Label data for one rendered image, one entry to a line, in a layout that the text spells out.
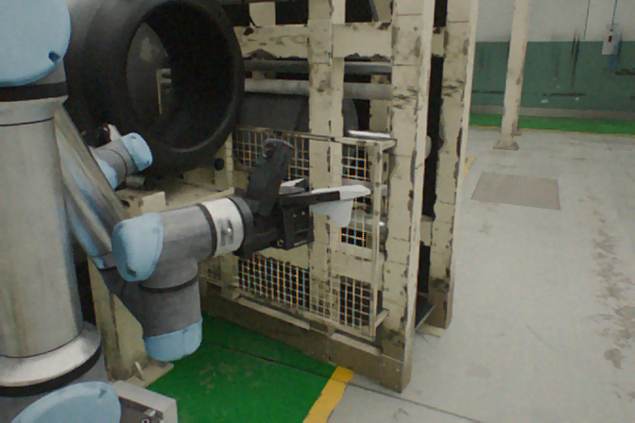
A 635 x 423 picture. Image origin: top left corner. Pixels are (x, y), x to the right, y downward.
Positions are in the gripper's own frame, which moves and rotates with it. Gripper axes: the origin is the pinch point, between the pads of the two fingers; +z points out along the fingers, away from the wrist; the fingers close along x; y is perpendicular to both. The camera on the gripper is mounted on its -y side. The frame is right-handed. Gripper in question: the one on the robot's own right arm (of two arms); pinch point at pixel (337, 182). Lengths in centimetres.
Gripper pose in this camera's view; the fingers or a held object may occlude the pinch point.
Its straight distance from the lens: 78.3
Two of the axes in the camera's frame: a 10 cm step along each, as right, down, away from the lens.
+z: 7.7, -1.7, 6.2
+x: 6.4, 0.7, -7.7
